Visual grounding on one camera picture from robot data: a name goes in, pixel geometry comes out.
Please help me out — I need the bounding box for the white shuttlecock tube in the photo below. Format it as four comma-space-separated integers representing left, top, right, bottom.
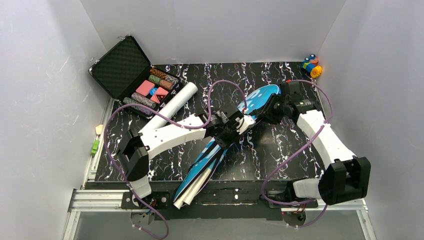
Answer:
139, 82, 198, 133

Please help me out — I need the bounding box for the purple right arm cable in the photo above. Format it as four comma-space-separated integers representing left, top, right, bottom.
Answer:
260, 78, 334, 229

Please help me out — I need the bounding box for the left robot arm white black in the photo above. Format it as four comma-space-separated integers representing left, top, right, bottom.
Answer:
117, 108, 256, 200

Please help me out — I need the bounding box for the green clip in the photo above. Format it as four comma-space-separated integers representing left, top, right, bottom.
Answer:
90, 139, 100, 157

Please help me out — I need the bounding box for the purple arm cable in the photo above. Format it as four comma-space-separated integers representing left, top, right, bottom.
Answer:
260, 78, 334, 229
103, 79, 249, 240

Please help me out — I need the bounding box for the blue racket bag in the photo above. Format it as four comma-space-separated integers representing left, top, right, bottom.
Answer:
173, 84, 281, 209

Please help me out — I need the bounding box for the poker chip roll front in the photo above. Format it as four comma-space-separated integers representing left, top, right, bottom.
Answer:
123, 97, 152, 116

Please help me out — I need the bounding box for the poker chip roll purple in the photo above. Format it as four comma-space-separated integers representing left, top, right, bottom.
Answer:
131, 92, 157, 109

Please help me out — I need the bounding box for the poker chip roll green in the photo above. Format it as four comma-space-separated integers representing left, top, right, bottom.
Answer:
148, 74, 174, 91

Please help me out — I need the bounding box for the poker chip roll brown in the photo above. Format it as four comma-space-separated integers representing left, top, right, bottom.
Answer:
150, 68, 180, 84

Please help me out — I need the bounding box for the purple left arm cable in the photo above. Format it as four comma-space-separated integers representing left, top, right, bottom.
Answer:
103, 79, 249, 240

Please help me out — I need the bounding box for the black aluminium case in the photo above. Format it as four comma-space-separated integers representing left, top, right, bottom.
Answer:
88, 34, 183, 112

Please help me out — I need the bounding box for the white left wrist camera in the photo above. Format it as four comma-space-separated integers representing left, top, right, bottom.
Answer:
236, 115, 256, 135

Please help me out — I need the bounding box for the red card box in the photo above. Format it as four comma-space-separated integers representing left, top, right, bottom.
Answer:
149, 87, 169, 104

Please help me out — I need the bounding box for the black base beam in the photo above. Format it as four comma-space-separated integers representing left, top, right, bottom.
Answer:
82, 178, 332, 222

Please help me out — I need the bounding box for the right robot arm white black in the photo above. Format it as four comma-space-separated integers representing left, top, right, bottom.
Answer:
258, 80, 371, 206

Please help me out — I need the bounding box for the wooden block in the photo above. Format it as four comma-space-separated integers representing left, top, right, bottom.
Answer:
95, 124, 104, 136

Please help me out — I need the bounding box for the blue badminton racket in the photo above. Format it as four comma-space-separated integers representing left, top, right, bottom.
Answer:
182, 168, 212, 205
173, 168, 212, 209

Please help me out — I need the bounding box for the pink card box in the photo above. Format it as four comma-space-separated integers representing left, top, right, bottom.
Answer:
135, 80, 156, 97

